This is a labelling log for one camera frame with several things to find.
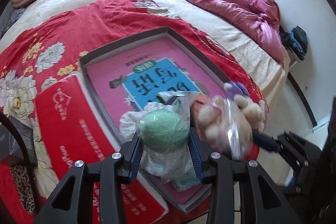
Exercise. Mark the bag of white balls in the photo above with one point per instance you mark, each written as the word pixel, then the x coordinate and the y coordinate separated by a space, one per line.
pixel 210 119

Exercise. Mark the red floral blanket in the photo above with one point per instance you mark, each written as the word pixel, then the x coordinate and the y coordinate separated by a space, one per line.
pixel 78 22

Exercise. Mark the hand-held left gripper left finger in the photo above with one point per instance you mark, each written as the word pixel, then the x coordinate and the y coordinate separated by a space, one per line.
pixel 135 158

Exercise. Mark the pink book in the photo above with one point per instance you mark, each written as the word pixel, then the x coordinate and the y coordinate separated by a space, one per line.
pixel 147 79

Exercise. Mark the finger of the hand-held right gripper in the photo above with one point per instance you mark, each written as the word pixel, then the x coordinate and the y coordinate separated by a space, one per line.
pixel 265 142

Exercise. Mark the leopard print cloth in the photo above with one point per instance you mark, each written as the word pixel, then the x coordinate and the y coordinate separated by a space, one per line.
pixel 23 184

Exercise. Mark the purple scrunchie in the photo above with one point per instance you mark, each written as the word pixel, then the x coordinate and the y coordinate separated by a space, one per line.
pixel 237 87

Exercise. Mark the floral fabric scrunchie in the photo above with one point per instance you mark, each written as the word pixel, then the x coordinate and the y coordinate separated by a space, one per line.
pixel 128 121

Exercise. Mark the dark square box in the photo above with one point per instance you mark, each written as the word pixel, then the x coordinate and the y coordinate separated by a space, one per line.
pixel 21 140

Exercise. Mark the grey tray box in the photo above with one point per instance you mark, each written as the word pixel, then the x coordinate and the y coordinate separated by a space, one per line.
pixel 126 44

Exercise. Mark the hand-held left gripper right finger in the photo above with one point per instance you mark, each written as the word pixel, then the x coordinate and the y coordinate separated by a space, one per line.
pixel 198 155

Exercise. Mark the pile of dark clothes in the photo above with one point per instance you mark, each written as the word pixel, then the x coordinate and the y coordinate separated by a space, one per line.
pixel 298 39

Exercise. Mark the white plush toy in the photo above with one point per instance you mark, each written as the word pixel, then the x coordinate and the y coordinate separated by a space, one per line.
pixel 252 111

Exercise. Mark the bagged green sponge ball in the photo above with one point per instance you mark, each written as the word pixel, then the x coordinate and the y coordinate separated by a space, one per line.
pixel 162 129

